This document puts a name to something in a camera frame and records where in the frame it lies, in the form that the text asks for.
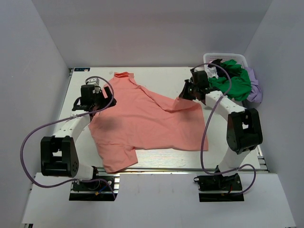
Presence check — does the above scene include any salmon pink t shirt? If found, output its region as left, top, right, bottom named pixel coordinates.
left=88, top=72, right=209, bottom=173

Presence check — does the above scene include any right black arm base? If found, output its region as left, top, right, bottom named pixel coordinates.
left=193, top=173, right=244, bottom=202

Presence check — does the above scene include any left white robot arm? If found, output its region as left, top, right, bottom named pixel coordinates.
left=40, top=84, right=116, bottom=190

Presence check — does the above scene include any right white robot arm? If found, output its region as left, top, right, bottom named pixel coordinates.
left=179, top=69, right=263, bottom=190

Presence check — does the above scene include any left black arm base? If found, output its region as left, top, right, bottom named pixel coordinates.
left=69, top=169, right=119, bottom=202

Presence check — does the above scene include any white t shirt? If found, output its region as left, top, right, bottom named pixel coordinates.
left=205, top=66, right=219, bottom=79

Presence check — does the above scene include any black t shirt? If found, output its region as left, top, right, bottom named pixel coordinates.
left=208, top=59, right=242, bottom=79

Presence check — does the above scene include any blue table label sticker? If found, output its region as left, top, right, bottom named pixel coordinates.
left=74, top=67, right=90, bottom=72

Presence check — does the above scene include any green t shirt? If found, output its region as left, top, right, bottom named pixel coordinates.
left=209, top=68, right=251, bottom=102

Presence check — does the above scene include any white plastic laundry basket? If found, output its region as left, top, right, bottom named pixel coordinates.
left=203, top=53, right=248, bottom=68

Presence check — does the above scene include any lavender t shirt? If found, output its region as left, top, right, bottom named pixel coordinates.
left=245, top=67, right=262, bottom=103

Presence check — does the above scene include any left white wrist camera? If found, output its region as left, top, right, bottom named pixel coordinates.
left=85, top=77, right=99, bottom=86

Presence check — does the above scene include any aluminium table edge rail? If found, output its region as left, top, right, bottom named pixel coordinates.
left=97, top=164, right=269, bottom=174

